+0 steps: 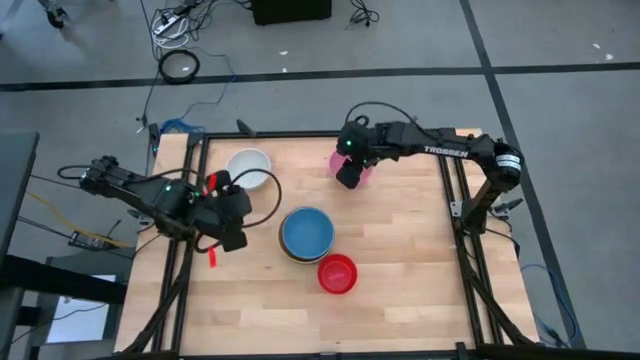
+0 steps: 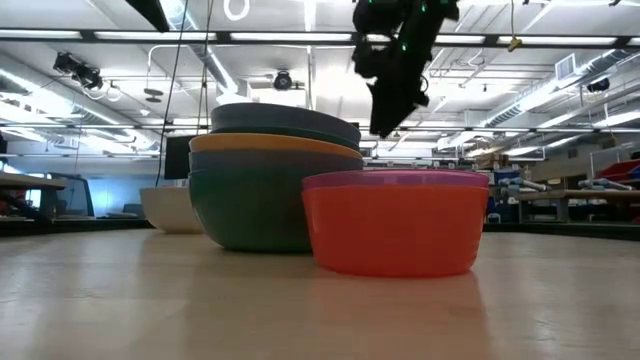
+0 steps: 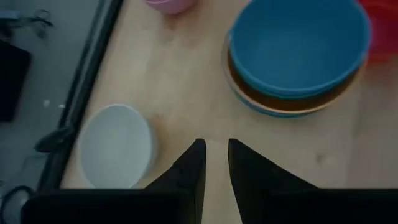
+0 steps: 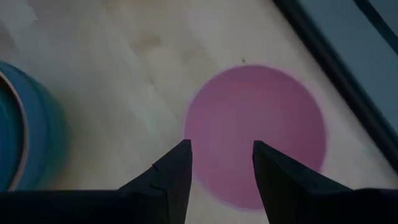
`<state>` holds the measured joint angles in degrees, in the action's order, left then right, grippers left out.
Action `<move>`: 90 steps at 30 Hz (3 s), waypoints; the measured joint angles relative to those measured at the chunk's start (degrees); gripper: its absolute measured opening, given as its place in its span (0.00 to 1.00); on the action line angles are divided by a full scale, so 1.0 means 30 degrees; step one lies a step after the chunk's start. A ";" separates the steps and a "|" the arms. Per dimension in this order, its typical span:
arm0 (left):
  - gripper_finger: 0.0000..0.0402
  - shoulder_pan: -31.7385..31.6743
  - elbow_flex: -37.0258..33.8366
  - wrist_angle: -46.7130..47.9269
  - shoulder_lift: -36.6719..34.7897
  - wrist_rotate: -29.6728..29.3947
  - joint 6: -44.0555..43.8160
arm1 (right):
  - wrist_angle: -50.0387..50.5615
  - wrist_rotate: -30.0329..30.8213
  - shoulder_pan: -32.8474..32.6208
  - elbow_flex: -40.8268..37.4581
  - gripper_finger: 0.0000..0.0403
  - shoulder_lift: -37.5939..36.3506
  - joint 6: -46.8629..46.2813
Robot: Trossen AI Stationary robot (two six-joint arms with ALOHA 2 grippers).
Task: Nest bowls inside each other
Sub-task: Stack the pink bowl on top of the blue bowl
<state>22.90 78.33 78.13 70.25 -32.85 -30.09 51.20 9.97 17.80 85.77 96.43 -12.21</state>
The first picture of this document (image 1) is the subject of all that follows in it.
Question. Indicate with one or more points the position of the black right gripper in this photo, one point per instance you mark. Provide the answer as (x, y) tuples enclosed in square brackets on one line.
[(355, 140)]

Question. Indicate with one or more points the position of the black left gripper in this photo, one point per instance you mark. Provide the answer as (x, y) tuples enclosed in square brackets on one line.
[(230, 210)]

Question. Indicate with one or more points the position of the pink bowl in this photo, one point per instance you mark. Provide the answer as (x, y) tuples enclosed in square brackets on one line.
[(333, 165)]

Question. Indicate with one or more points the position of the white bowl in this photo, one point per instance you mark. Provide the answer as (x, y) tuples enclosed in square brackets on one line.
[(247, 165)]

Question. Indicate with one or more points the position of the small blue bowl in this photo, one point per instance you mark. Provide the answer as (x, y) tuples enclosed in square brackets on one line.
[(307, 232)]

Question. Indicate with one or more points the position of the orange bowl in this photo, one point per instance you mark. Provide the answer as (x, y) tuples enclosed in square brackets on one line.
[(306, 261)]

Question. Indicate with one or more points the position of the red bowl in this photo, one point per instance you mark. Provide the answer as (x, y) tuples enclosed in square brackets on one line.
[(337, 274)]

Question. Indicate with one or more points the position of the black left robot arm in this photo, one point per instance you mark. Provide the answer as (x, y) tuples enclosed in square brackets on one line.
[(130, 182)]

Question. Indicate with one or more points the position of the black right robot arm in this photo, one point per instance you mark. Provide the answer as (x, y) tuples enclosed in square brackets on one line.
[(450, 147)]

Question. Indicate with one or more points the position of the red tape strip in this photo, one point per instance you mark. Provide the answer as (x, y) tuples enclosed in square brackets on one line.
[(212, 181)]

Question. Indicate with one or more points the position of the red tag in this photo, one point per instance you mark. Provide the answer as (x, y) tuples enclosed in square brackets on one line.
[(212, 257)]

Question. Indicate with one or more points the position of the black table clamp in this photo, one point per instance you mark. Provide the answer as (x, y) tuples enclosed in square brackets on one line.
[(245, 128), (510, 205), (140, 217)]

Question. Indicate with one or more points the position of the small black electronics box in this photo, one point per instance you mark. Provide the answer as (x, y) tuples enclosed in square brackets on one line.
[(87, 241)]

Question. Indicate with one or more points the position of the white board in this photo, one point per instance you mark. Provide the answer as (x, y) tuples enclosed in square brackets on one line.
[(80, 315)]

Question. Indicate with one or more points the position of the black beam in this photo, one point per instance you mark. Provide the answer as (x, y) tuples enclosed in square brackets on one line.
[(60, 285)]

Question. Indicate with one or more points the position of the white power strip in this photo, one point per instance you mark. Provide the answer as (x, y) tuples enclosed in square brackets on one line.
[(167, 25)]

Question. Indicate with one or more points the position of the dark grey desk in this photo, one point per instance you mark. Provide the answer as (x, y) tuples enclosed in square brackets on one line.
[(15, 190)]

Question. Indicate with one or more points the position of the black chair wheel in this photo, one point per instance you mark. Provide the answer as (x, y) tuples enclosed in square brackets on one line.
[(55, 17)]

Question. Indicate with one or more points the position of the black aluminium table frame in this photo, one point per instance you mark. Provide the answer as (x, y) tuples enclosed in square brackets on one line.
[(300, 134)]

